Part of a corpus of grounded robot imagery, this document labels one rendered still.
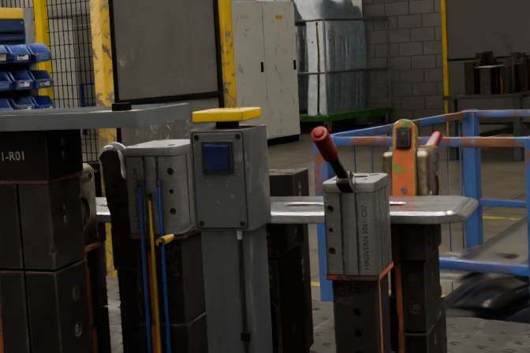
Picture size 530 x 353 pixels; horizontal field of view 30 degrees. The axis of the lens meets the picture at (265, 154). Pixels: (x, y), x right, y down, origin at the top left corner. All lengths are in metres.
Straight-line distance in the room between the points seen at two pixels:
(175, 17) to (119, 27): 0.39
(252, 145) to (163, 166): 0.23
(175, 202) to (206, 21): 3.76
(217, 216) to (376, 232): 0.22
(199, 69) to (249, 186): 3.88
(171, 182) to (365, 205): 0.26
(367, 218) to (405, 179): 0.33
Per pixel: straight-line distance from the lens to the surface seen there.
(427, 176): 1.53
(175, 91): 4.79
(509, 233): 3.75
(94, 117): 1.10
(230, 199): 1.08
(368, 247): 1.21
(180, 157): 1.28
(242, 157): 1.07
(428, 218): 1.31
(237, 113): 1.07
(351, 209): 1.21
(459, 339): 1.82
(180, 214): 1.28
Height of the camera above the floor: 1.21
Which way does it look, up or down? 6 degrees down
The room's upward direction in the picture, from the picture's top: 3 degrees counter-clockwise
